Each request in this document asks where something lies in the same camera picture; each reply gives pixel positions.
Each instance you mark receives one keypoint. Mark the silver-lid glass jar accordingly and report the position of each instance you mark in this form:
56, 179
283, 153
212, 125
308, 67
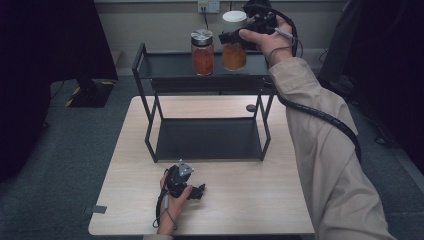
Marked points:
202, 58

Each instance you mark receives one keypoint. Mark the black metal shelf rack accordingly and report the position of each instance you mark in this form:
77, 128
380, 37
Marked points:
208, 138

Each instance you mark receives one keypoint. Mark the person's right hand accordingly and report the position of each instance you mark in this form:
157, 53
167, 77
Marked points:
278, 43

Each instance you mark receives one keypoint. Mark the white-lid glass jar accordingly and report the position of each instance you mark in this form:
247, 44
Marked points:
234, 58

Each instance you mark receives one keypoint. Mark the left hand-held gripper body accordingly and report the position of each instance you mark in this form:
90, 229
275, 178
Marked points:
175, 181

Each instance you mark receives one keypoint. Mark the white wall socket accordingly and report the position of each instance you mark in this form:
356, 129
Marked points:
208, 6

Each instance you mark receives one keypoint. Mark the dark curtain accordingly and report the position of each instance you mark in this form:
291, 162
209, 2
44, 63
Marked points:
40, 66
393, 66

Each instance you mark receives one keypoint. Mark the small black round disc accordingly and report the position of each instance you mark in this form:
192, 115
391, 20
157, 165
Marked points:
250, 108

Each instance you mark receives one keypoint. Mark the dark monitor on stand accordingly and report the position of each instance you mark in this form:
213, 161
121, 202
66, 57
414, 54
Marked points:
340, 43

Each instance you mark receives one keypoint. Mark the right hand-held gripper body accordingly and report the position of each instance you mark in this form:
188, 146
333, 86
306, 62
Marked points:
261, 16

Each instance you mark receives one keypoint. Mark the grey tape strip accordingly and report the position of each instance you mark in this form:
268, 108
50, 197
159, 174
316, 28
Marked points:
99, 209

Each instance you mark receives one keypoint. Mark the person's left hand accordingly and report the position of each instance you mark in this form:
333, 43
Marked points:
170, 213

